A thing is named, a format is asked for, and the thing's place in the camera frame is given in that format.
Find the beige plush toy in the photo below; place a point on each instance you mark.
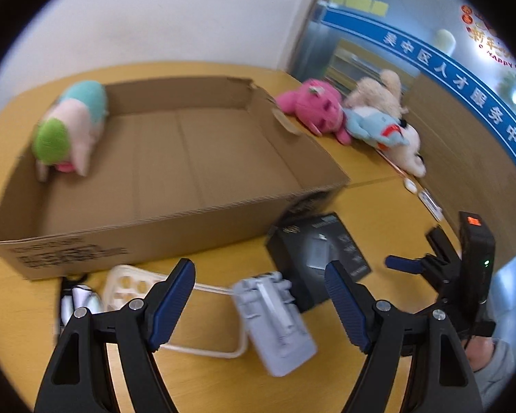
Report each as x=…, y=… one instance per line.
x=378, y=92

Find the yellow paper notes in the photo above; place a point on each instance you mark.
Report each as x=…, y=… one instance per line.
x=361, y=3

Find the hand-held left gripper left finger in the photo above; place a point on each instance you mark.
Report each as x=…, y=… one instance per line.
x=172, y=305

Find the clear phone case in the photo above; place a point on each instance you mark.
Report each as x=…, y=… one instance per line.
x=124, y=286

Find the blue window banner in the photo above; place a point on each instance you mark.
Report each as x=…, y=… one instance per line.
x=456, y=73

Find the black sunglasses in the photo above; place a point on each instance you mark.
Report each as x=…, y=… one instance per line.
x=84, y=299

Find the red window decal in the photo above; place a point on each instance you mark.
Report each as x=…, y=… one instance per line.
x=486, y=36

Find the wooden partition panel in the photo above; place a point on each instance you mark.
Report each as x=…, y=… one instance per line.
x=456, y=159

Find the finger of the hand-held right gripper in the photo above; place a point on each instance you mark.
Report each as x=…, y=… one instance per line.
x=440, y=243
x=402, y=263

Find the light blue plush toy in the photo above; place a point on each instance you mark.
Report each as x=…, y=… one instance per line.
x=370, y=124

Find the black product box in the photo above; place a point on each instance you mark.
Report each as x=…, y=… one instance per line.
x=296, y=241

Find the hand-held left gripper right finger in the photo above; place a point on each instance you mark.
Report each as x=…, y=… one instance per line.
x=344, y=305

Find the cardboard box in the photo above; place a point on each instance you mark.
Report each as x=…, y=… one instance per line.
x=198, y=159

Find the small white object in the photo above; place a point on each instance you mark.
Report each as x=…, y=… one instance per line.
x=430, y=204
x=409, y=185

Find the person's right forearm grey sleeve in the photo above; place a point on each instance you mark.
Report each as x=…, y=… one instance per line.
x=496, y=374

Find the yellow wooden desktop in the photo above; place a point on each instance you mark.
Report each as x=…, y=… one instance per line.
x=387, y=223

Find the cream white plush toy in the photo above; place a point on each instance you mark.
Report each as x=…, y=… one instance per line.
x=408, y=150

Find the green pink teal plush toy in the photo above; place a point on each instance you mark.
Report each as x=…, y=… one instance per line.
x=77, y=124

